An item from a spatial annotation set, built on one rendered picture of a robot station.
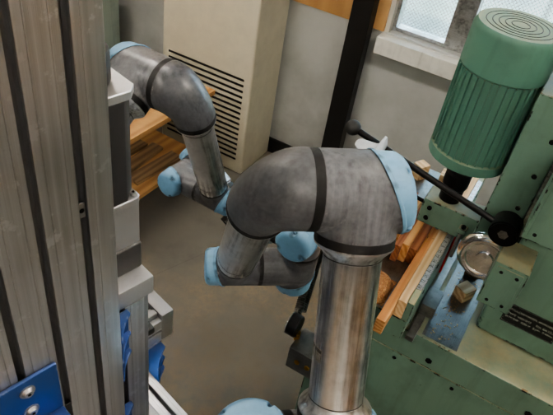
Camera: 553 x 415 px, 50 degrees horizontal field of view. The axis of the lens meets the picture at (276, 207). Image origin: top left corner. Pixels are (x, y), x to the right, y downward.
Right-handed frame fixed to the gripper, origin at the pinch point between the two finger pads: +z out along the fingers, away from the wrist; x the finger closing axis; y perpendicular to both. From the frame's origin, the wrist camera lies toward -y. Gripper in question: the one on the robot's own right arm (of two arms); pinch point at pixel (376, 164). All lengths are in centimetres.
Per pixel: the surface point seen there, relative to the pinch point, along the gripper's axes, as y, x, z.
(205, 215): 71, 127, 68
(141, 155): 109, 113, 65
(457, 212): -20.9, 6.4, 8.9
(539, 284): -43.1, 5.8, 1.3
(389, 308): -19.3, 15.6, -19.9
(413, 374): -34, 41, -10
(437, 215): -17.4, 10.0, 8.7
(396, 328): -23.0, 22.3, -17.5
